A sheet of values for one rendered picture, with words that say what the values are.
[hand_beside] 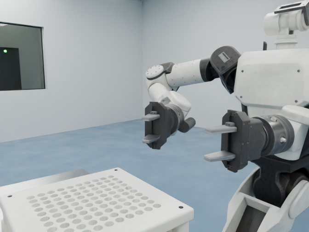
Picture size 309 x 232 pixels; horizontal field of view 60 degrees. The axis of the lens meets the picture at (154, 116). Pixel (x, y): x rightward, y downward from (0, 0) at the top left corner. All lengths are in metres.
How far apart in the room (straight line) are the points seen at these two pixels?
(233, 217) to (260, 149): 0.34
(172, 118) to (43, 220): 0.43
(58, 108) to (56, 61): 0.91
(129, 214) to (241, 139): 0.26
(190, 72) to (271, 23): 0.32
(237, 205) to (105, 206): 0.51
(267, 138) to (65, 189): 0.41
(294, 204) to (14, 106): 4.83
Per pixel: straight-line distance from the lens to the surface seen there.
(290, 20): 0.87
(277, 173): 0.89
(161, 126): 0.69
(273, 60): 0.82
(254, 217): 0.91
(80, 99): 5.81
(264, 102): 0.82
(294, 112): 0.68
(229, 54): 0.98
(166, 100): 0.94
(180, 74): 1.04
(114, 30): 6.40
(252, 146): 0.58
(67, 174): 0.83
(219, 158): 0.54
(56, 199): 0.52
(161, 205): 0.46
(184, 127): 0.82
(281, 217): 0.85
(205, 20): 5.87
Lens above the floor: 1.16
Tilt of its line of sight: 9 degrees down
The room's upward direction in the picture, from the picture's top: straight up
